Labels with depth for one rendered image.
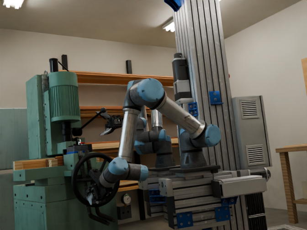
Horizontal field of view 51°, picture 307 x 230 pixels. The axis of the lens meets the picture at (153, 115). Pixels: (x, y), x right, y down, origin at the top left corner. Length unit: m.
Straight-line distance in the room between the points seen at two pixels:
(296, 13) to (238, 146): 2.96
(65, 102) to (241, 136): 1.12
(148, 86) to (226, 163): 0.83
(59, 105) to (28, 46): 2.66
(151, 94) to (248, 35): 3.86
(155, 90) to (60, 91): 0.73
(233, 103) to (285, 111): 2.61
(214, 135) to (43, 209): 1.00
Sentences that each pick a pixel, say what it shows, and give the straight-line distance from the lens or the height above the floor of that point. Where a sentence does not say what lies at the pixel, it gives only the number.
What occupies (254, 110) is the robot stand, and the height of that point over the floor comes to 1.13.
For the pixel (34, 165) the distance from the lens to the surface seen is 2.00.
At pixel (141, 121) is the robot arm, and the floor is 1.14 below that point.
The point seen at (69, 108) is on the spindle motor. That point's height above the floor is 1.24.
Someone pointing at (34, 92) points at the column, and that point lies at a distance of 2.30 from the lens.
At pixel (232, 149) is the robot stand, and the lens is 2.13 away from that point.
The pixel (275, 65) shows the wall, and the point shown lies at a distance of 4.86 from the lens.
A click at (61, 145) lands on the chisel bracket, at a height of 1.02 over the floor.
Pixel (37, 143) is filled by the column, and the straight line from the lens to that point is 2.25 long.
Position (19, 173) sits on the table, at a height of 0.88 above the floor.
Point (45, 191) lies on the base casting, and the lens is 1.86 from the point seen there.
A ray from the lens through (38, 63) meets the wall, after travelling 4.59.
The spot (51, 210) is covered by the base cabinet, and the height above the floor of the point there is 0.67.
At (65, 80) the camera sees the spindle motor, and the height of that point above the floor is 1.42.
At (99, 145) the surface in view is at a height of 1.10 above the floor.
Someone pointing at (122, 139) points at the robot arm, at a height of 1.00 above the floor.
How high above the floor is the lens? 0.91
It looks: 7 degrees up
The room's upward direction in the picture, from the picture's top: 6 degrees counter-clockwise
